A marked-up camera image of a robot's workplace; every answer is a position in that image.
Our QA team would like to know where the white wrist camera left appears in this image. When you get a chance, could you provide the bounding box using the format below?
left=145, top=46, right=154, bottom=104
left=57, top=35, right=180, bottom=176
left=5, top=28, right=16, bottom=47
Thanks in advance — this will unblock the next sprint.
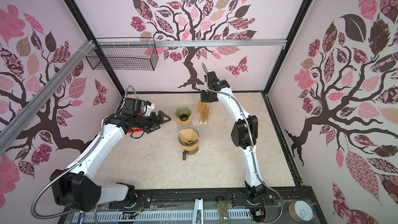
left=140, top=101, right=155, bottom=116

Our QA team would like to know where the green glass dripper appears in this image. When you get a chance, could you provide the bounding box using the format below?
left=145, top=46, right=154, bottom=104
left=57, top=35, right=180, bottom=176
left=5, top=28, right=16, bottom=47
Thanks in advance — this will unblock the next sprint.
left=175, top=106, right=192, bottom=122

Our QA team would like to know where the smoked glass carafe wooden handle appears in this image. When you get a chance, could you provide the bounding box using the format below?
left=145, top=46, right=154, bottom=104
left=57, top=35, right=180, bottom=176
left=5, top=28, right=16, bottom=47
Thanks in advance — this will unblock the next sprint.
left=182, top=147, right=199, bottom=161

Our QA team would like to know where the green herb filled jar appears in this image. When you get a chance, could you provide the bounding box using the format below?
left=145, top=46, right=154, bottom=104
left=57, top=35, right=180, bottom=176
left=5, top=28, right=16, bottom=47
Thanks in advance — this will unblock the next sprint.
left=216, top=197, right=231, bottom=224

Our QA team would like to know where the red gummy candy bag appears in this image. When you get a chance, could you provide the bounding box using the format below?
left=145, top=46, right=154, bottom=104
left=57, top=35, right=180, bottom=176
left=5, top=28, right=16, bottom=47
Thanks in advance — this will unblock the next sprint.
left=128, top=128, right=143, bottom=133

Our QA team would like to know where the white slotted cable duct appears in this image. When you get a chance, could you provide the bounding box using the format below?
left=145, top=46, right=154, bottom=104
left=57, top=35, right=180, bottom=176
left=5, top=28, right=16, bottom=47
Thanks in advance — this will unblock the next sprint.
left=65, top=209, right=251, bottom=224

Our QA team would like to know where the black wire mesh basket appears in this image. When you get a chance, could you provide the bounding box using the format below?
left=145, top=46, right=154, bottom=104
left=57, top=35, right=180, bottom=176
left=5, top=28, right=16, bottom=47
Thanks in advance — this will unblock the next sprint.
left=86, top=37, right=159, bottom=71

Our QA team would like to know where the brown tape roll white disc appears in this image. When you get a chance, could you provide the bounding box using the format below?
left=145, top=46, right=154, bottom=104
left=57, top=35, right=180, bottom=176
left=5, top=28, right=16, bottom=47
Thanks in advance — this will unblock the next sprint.
left=288, top=201, right=314, bottom=222

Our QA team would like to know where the wooden dripper collar ring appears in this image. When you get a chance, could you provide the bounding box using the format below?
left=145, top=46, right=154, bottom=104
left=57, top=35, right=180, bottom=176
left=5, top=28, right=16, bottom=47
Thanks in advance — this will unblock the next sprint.
left=179, top=141, right=200, bottom=152

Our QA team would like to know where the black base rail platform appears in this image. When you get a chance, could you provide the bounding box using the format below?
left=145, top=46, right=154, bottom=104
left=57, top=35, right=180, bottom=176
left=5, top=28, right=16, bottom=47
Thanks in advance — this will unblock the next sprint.
left=59, top=187, right=326, bottom=224

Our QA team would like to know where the aluminium crossbar rail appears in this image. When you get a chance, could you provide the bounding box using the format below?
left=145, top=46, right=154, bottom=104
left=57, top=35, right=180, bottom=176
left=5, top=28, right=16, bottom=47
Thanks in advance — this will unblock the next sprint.
left=97, top=39, right=287, bottom=48

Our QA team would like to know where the aluminium side rail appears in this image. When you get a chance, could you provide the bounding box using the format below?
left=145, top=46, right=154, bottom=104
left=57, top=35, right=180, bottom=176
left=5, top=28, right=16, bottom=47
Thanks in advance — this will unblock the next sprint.
left=1, top=40, right=95, bottom=154

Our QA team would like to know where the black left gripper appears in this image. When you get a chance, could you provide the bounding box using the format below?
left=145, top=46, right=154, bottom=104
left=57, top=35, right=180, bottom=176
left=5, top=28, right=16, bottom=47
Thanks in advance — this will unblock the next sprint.
left=133, top=110, right=171, bottom=133

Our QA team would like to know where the white centre bracket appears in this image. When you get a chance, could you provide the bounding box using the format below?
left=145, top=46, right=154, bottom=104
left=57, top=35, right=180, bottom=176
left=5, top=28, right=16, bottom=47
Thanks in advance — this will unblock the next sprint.
left=192, top=199, right=204, bottom=224

